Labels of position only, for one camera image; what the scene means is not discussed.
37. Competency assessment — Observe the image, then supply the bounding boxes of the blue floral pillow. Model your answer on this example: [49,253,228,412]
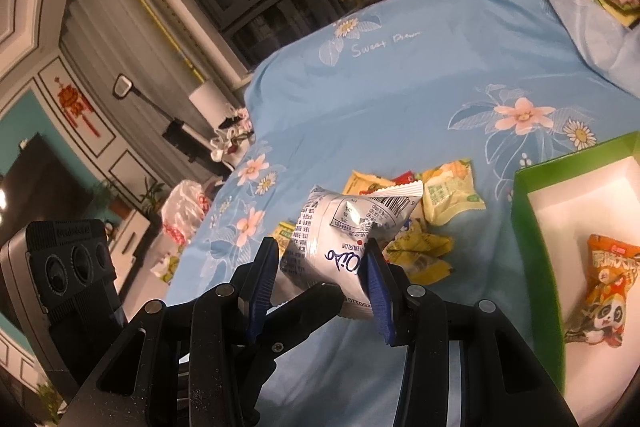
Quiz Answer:
[530,0,640,82]

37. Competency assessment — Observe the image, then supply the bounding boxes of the orange panda snack packet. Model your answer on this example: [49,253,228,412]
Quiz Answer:
[564,234,640,350]

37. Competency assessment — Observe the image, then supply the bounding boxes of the grey curtain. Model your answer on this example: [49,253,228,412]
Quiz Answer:
[60,0,251,108]

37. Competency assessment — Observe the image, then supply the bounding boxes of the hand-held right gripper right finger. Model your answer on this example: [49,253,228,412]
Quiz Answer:
[356,239,581,427]

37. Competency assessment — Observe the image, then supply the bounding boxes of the green cardboard box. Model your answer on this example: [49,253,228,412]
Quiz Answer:
[511,132,640,408]

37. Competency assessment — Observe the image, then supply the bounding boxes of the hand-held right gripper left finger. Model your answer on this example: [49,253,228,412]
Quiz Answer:
[57,237,281,427]

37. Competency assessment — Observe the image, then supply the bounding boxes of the white low cabinet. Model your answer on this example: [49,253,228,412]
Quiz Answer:
[107,207,151,258]

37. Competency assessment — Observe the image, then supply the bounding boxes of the pale yellow green snack packet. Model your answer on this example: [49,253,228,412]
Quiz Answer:
[421,158,487,228]

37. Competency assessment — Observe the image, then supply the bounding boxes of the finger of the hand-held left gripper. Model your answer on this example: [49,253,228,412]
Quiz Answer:
[260,283,347,360]

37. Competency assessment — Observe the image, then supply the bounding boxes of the white snack packet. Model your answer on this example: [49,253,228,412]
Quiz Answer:
[279,184,425,320]

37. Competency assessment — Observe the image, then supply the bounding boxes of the bright yellow snack packet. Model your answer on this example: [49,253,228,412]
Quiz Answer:
[385,219,455,260]
[395,254,457,288]

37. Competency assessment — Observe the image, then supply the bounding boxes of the potted plant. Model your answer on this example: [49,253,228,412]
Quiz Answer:
[95,179,131,220]
[137,177,166,215]

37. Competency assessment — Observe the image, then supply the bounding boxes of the blue floral bedsheet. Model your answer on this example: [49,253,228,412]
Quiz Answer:
[165,0,640,427]

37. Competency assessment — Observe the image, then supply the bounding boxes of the white basket of clothes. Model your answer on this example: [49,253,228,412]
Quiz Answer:
[189,79,257,165]

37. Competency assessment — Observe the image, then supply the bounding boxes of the black television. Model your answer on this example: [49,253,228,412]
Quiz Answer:
[0,132,106,253]

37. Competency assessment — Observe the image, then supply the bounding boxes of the yellow wall pipe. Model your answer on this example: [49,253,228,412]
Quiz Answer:
[100,0,201,80]

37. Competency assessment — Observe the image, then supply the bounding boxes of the white red plastic bag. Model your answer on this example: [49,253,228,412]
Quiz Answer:
[160,179,211,248]

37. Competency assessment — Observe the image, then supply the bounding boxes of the red knot wall decoration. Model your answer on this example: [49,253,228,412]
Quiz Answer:
[54,77,101,138]

